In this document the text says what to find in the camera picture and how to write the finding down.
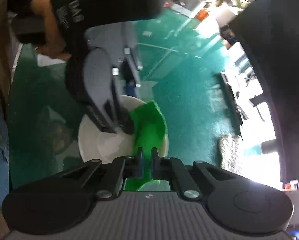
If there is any person's brown shirt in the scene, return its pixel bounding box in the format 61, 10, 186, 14
0, 0, 23, 101

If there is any silver pebbled pad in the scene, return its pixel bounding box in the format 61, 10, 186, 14
219, 133, 244, 175

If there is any person's left hand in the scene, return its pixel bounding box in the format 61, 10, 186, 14
41, 12, 72, 61

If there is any dark cylinder post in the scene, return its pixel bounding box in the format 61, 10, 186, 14
261, 140, 280, 155

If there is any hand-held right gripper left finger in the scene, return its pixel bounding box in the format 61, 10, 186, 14
56, 147, 144, 201

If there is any person's left forearm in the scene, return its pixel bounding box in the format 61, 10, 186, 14
29, 0, 55, 18

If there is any monitor stand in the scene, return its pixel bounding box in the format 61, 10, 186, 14
249, 92, 273, 121

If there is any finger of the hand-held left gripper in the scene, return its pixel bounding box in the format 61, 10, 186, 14
110, 66, 135, 135
121, 46, 143, 99

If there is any white bowl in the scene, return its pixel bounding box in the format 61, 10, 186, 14
77, 95, 169, 165

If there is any white paper sheet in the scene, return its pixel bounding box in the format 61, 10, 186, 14
36, 53, 68, 67

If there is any black monitor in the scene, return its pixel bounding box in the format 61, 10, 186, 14
228, 0, 299, 191

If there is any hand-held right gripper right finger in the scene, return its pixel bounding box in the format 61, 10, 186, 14
151, 147, 238, 200

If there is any green cloth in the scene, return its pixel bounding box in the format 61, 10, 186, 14
124, 100, 169, 192

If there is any orange container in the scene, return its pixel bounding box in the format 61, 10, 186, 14
196, 8, 210, 21

